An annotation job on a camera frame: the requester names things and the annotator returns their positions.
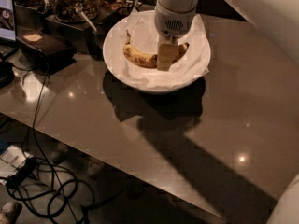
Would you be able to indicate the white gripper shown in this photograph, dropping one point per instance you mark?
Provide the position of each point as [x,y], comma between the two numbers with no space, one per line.
[172,26]

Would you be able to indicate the spotted yellow banana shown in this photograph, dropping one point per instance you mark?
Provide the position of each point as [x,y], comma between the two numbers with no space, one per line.
[146,60]

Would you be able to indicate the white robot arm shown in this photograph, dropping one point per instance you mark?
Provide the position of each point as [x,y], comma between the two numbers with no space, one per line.
[243,156]

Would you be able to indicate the white bowl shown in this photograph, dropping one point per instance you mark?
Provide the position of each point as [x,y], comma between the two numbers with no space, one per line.
[115,53]

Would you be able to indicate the white paper liner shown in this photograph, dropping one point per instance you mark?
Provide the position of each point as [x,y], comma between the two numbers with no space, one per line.
[187,69]

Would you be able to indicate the dark tray with snacks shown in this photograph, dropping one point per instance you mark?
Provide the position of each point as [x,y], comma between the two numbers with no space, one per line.
[115,10]

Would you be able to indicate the laptop screen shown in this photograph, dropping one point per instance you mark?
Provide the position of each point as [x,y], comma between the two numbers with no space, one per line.
[8,32]

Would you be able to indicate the black power adapter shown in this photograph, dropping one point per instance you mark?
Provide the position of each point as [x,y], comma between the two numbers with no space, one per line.
[22,173]

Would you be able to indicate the white paper on floor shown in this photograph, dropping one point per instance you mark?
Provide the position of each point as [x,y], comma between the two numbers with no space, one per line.
[11,161]

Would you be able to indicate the white scoop handle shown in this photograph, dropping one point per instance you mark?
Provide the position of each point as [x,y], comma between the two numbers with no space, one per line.
[84,17]

